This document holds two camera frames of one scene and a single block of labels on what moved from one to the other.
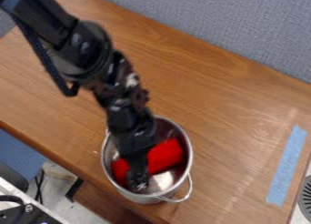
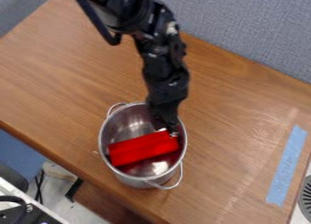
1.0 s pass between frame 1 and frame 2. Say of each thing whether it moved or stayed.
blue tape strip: stayed
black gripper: moved
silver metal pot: moved
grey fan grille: stayed
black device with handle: stayed
